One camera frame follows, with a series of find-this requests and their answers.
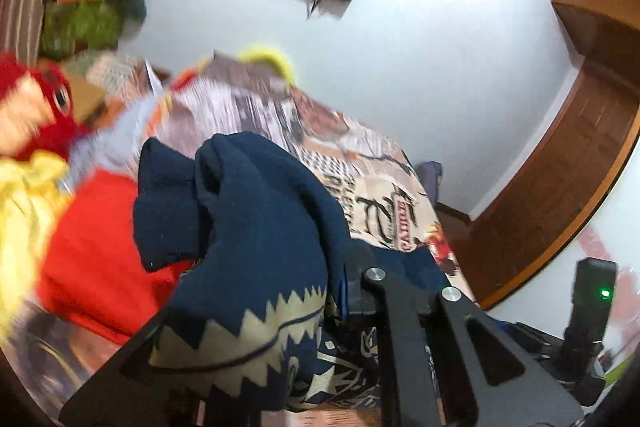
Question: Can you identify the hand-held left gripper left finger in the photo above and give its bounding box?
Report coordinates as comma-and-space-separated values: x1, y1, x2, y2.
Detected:
59, 311, 201, 427

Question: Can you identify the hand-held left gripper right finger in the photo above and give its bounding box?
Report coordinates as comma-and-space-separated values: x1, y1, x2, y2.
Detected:
336, 241, 585, 427

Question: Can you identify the navy patterned hooded sweater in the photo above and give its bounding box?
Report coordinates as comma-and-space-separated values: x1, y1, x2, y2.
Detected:
132, 132, 451, 413

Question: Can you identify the printed blanket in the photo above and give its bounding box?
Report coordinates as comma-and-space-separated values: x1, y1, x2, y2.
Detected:
150, 52, 481, 427

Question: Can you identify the red garment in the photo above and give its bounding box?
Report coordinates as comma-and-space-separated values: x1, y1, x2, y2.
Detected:
37, 169, 201, 348

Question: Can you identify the yellow cloth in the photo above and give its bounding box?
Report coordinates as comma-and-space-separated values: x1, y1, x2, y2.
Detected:
0, 154, 76, 338

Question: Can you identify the yellow fuzzy toy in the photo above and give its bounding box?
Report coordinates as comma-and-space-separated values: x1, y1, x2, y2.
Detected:
237, 46, 296, 82

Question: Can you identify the pale purple cloth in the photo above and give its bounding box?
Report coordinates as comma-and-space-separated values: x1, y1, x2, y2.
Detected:
70, 99, 161, 188

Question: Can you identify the wooden door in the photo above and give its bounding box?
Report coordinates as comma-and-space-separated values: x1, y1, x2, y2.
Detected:
550, 0, 640, 58

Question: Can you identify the cardboard box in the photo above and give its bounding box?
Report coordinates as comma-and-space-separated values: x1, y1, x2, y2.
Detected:
65, 72, 108, 118

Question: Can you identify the red plush toy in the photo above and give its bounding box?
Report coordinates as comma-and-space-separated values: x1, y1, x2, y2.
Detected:
0, 52, 96, 162

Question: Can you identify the green plush toy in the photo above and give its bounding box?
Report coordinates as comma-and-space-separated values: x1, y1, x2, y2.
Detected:
40, 0, 126, 60

